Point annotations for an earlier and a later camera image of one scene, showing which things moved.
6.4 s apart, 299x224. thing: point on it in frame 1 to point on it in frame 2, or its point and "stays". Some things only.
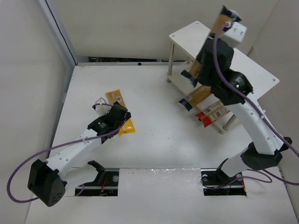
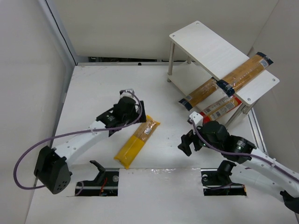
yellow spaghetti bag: [114, 96] to [127, 153]
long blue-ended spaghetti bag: [226, 16] to [229, 84]
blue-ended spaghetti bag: [195, 96] stays
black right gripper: [208, 62] to [190, 140]
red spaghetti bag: [216, 111] stays
